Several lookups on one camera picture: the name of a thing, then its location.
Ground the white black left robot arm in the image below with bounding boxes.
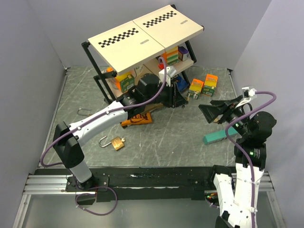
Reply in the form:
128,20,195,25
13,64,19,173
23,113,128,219
53,74,188,191

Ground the orange green box right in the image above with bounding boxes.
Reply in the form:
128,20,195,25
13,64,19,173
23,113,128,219
202,74,218,97

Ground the blue snack bag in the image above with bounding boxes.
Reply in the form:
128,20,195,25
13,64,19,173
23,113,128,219
176,75,188,92

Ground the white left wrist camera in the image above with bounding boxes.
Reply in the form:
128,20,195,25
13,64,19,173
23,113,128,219
158,66,177,86

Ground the aluminium frame rail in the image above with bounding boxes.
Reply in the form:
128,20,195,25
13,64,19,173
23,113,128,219
23,175,71,195

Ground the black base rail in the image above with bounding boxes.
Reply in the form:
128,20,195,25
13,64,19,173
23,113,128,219
34,166,238,202

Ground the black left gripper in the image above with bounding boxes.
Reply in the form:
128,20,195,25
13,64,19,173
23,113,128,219
144,81,188,108

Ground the green yellow box on shelf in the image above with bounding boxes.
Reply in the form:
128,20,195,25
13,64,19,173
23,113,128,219
114,72,135,93

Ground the stacked sponges pack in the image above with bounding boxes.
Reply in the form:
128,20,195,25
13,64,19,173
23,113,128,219
161,46,179,66

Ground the purple white small box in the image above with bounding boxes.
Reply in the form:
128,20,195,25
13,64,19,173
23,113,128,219
178,46,189,61

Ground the large open brass padlock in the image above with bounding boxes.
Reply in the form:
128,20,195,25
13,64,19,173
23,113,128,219
98,136,126,151

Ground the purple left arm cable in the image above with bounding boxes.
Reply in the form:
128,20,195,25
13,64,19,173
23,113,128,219
40,57,167,216

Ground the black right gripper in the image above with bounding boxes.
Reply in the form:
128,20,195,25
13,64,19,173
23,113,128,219
198,94,250,136

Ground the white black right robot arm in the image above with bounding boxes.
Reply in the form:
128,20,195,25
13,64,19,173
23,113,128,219
199,95,277,228

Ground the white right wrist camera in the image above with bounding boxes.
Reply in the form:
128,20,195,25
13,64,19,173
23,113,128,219
240,86,257,105

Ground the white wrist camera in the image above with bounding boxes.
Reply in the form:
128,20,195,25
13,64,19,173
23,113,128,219
158,66,177,86
240,86,257,105

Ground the orange bottle on shelf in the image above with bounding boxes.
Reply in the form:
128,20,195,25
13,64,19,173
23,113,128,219
106,67,116,87

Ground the white carton on shelf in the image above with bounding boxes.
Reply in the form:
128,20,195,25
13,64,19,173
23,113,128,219
133,65,143,78

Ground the orange green box left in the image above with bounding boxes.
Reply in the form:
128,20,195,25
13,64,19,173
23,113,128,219
187,79,204,100

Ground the orange Kettle chips bag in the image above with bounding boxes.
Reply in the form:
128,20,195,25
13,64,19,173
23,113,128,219
121,112,153,127

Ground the black frame cream shelf rack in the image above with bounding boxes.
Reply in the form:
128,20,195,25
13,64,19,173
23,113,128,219
82,5,204,104

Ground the orange green box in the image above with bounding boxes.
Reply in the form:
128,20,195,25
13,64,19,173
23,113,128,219
202,74,218,97
187,79,204,100

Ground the brass padlock with key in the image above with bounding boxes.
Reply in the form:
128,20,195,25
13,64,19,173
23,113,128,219
76,108,91,116

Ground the teal rectangular box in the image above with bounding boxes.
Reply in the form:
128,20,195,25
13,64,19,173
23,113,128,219
203,128,237,145

